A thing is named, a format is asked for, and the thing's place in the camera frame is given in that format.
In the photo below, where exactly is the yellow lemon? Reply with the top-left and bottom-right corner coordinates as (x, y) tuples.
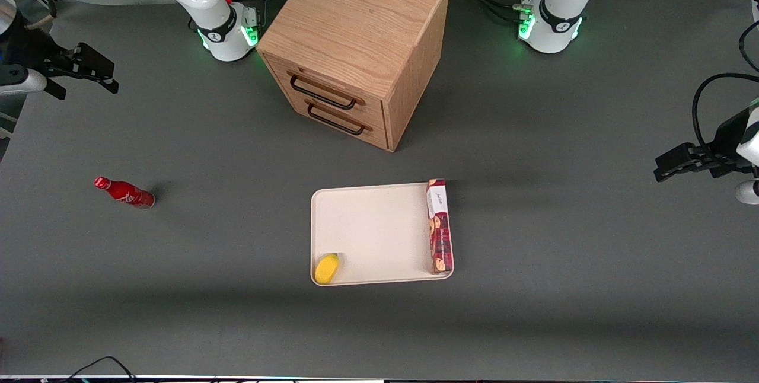
(314, 253), (340, 285)

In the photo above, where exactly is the red cookie box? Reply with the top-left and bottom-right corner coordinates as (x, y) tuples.
(426, 178), (454, 274)

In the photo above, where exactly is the wooden drawer front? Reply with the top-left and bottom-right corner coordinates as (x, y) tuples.
(265, 54), (386, 126)
(283, 88), (390, 151)

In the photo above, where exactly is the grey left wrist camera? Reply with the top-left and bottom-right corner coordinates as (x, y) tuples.
(735, 180), (759, 205)

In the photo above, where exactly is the black looped gripper cable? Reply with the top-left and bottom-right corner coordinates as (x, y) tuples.
(691, 72), (759, 156)

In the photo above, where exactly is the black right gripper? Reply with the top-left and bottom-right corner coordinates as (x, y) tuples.
(0, 26), (119, 100)

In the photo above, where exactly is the black drawer handle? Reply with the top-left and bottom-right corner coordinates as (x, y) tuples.
(289, 72), (359, 111)
(307, 101), (366, 136)

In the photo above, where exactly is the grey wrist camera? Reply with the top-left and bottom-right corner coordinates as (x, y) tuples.
(735, 180), (759, 205)
(0, 68), (47, 97)

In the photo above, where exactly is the red coke bottle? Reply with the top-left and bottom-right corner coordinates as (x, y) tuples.
(94, 176), (156, 210)

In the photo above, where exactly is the wooden drawer cabinet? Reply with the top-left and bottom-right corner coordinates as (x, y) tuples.
(256, 0), (451, 152)

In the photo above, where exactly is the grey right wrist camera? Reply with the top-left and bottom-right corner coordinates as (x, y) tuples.
(0, 68), (47, 97)

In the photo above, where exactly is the cream plastic tray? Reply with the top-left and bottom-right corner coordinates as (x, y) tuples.
(310, 182), (455, 286)

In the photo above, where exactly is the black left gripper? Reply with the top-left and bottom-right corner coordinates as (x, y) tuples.
(654, 107), (755, 183)

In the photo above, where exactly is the thin black cable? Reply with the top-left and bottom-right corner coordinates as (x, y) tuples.
(58, 356), (139, 383)

